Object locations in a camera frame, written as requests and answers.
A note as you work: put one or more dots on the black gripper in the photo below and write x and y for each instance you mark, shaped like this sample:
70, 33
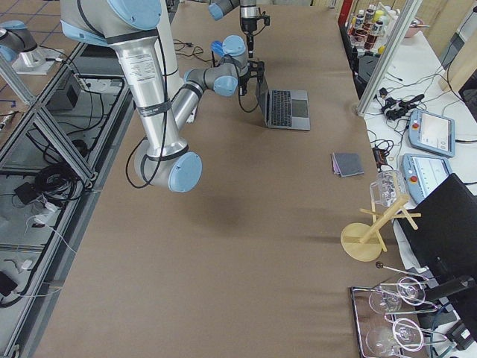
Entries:
248, 25
254, 70

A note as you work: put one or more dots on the grey laptop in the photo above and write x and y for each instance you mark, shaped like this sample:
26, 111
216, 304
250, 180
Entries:
283, 108

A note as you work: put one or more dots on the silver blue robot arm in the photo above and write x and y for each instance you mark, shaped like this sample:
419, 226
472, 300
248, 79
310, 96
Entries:
219, 9
139, 32

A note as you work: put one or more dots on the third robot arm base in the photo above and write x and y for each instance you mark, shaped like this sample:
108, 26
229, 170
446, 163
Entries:
20, 49

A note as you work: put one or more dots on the rack of bottles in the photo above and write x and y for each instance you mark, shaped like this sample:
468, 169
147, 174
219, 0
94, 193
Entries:
370, 24

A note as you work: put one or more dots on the grey purple folded cloth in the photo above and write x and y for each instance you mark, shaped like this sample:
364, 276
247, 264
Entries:
346, 164

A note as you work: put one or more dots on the small black electronics box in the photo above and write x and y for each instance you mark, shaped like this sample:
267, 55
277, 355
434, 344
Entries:
380, 157

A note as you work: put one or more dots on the pink bowl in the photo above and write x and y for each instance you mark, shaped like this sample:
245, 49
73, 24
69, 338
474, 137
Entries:
415, 26

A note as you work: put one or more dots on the clear glass mug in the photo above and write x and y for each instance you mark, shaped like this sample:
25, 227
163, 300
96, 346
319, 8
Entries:
388, 187

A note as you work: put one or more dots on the upper blue teach pendant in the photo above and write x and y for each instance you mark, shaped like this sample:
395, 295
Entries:
432, 133

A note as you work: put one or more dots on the blue teach pendant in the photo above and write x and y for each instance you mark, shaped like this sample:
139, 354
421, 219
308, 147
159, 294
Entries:
423, 174
432, 133

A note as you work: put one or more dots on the black power box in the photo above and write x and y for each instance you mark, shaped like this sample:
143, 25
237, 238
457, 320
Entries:
66, 95

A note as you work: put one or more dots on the lower blue teach pendant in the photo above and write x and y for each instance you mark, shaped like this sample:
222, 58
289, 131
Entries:
423, 174

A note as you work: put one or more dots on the wooden mug tree stand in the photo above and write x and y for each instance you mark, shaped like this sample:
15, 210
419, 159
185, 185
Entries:
363, 242

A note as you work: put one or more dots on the black monitor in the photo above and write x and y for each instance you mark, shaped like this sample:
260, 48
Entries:
445, 242

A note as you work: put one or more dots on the black power adapter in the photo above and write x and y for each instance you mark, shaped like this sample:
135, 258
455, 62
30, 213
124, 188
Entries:
26, 193

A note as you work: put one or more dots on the upper clear wine glass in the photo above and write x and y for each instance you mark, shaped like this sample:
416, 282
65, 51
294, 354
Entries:
389, 297

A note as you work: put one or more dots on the clear wine glass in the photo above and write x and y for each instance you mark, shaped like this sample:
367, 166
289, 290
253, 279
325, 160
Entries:
397, 339
389, 297

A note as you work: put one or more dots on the metal glass rack tray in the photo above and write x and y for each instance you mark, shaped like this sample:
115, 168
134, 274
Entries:
365, 319

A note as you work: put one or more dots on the lower clear wine glass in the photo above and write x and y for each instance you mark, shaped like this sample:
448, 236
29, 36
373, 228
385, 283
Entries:
397, 339

